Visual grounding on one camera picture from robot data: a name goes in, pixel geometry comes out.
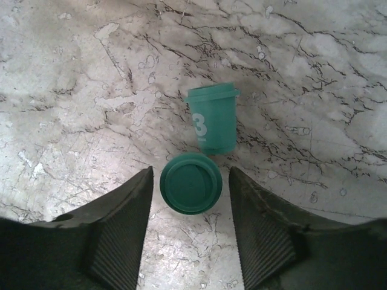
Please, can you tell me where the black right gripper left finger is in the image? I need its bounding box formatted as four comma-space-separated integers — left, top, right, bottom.
1, 167, 154, 289

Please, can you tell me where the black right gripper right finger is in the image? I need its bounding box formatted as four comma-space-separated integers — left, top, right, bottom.
229, 167, 386, 289

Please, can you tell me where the teal coffee capsule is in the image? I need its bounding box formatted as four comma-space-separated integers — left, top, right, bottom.
159, 153, 223, 215
185, 82, 239, 155

